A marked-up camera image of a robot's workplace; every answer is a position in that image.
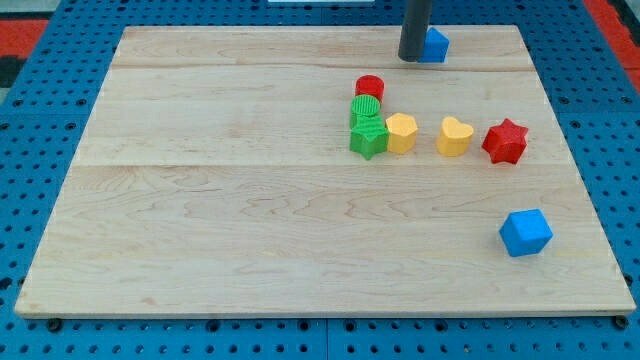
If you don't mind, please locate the wooden board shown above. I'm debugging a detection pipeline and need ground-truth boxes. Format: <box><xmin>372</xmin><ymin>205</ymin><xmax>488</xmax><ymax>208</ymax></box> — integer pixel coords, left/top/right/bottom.
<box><xmin>15</xmin><ymin>25</ymin><xmax>636</xmax><ymax>319</ymax></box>

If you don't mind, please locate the green star block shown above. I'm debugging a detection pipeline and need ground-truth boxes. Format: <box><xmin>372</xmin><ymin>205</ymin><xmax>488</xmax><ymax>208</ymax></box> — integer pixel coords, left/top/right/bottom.
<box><xmin>349</xmin><ymin>115</ymin><xmax>389</xmax><ymax>160</ymax></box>

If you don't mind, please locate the green cylinder block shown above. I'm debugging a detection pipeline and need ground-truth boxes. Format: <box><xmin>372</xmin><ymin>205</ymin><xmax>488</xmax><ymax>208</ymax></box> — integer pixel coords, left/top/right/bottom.
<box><xmin>349</xmin><ymin>94</ymin><xmax>381</xmax><ymax>129</ymax></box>

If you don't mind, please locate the yellow hexagon block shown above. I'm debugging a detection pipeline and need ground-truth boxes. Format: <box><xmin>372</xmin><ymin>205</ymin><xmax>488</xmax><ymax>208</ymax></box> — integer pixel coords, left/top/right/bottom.
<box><xmin>385</xmin><ymin>113</ymin><xmax>418</xmax><ymax>154</ymax></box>

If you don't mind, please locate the red cylinder block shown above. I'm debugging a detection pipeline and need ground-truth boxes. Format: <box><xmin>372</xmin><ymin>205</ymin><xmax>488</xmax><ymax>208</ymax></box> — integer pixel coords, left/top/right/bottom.
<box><xmin>354</xmin><ymin>74</ymin><xmax>385</xmax><ymax>102</ymax></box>

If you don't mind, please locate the yellow heart block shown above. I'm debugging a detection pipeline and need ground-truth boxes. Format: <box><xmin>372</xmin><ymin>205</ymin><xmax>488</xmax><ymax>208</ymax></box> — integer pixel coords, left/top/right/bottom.
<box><xmin>436</xmin><ymin>117</ymin><xmax>474</xmax><ymax>157</ymax></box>

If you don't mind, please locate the blue triangular block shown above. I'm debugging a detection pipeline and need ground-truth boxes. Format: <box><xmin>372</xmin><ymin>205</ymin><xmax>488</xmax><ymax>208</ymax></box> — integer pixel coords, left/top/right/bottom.
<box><xmin>419</xmin><ymin>27</ymin><xmax>450</xmax><ymax>63</ymax></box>

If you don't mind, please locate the red star block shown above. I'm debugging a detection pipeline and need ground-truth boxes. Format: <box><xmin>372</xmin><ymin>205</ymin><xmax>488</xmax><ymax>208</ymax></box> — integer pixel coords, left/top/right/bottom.
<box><xmin>482</xmin><ymin>118</ymin><xmax>529</xmax><ymax>164</ymax></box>

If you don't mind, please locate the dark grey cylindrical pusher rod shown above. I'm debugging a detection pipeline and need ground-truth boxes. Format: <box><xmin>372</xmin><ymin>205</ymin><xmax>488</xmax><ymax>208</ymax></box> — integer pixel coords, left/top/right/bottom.
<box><xmin>398</xmin><ymin>0</ymin><xmax>433</xmax><ymax>62</ymax></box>

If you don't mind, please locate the blue cube block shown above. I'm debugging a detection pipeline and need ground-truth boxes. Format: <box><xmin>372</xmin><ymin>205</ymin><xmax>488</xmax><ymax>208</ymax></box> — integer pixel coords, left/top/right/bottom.
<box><xmin>499</xmin><ymin>209</ymin><xmax>553</xmax><ymax>257</ymax></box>

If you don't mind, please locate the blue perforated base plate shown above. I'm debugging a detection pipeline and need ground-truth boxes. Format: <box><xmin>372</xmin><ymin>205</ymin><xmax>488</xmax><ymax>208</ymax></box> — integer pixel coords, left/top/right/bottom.
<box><xmin>1</xmin><ymin>0</ymin><xmax>639</xmax><ymax>359</ymax></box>

